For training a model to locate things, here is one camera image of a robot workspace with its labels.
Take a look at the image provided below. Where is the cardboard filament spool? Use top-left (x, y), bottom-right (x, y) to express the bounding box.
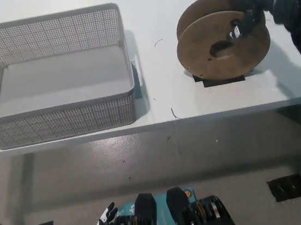
top-left (170, 0), bottom-right (276, 84)

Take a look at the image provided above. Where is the hooked black filament scrap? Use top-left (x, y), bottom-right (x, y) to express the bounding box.
top-left (170, 107), bottom-right (182, 121)

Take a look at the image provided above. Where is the black tape patch on table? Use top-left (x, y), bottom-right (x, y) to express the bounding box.
top-left (183, 62), bottom-right (246, 90)

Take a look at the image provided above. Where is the grey perforated plastic basket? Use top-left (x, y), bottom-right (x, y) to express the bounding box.
top-left (0, 1), bottom-right (151, 151)

